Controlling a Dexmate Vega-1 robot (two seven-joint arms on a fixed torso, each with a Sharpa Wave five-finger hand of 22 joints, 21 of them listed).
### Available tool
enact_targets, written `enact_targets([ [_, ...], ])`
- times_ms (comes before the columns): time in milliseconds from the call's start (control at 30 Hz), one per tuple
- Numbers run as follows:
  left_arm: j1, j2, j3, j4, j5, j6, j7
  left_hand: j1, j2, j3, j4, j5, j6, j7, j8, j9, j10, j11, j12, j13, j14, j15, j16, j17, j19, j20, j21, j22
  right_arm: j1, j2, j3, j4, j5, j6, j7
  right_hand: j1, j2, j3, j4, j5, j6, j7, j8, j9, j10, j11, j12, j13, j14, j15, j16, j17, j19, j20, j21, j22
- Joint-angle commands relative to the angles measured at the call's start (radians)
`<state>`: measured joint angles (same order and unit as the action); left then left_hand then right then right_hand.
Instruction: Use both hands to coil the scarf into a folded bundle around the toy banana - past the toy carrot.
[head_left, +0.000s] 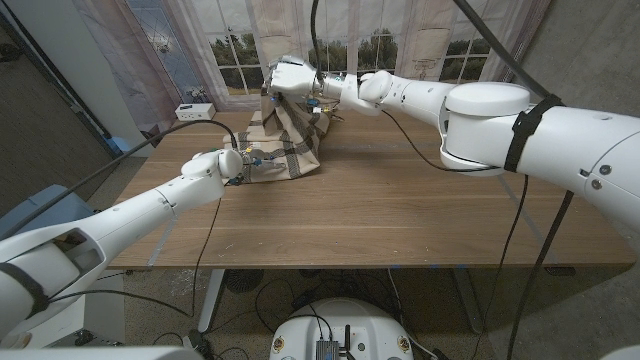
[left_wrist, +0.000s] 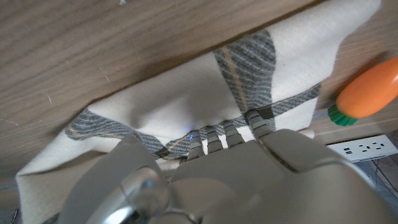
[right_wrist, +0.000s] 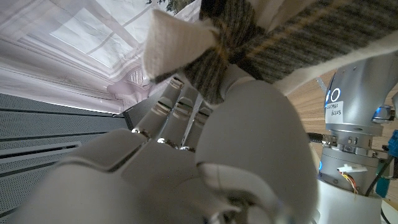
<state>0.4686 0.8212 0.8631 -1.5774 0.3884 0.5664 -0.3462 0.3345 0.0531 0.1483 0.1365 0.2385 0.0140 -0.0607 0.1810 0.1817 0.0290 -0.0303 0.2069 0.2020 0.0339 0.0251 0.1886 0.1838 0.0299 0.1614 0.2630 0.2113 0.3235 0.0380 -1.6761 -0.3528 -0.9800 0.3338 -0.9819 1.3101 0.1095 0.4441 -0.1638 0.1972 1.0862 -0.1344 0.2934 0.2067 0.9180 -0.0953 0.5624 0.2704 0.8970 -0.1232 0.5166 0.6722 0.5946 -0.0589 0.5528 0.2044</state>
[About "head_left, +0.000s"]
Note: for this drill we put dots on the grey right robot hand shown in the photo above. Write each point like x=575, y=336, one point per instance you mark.
x=295, y=77

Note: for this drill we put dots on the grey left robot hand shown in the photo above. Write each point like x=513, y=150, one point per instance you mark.
x=257, y=159

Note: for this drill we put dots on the cream plaid scarf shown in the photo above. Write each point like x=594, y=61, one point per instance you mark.
x=295, y=150

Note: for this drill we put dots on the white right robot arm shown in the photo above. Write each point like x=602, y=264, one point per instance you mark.
x=480, y=115

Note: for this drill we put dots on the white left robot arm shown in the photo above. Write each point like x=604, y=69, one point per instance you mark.
x=125, y=220

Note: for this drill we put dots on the white power strip box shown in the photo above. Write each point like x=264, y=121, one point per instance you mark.
x=195, y=112

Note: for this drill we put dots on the printed window backdrop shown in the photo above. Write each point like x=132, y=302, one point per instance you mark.
x=400, y=30

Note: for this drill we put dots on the small black floor fan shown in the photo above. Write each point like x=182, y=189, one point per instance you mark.
x=242, y=280

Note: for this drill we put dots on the white table leg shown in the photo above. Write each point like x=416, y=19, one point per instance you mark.
x=211, y=300

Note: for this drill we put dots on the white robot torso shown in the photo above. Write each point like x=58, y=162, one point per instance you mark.
x=345, y=320

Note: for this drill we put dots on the grey box with antenna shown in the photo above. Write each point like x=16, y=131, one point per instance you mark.
x=327, y=350

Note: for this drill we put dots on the grey table leg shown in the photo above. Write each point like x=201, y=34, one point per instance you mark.
x=469, y=300

